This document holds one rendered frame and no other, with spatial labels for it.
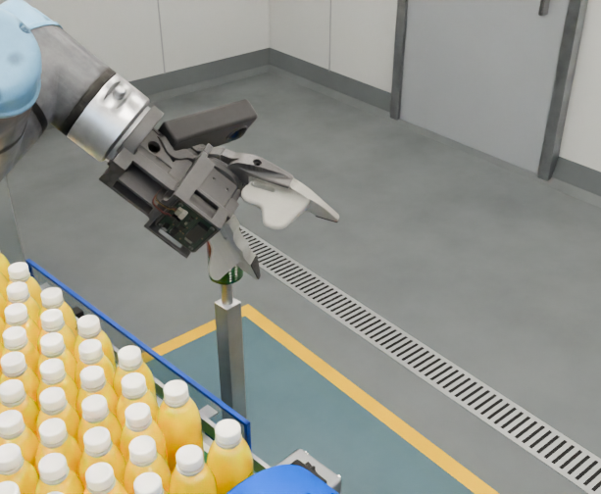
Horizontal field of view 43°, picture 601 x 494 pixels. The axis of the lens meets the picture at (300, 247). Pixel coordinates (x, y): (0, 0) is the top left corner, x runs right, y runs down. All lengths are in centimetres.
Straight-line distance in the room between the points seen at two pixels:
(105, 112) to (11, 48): 18
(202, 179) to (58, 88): 15
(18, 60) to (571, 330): 301
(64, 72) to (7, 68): 17
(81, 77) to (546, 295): 303
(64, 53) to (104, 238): 323
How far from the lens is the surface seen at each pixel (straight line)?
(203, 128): 76
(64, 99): 72
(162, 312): 336
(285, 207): 71
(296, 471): 101
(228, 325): 148
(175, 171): 73
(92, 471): 118
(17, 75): 55
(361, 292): 343
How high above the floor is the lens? 195
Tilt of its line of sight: 31 degrees down
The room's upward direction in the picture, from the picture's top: straight up
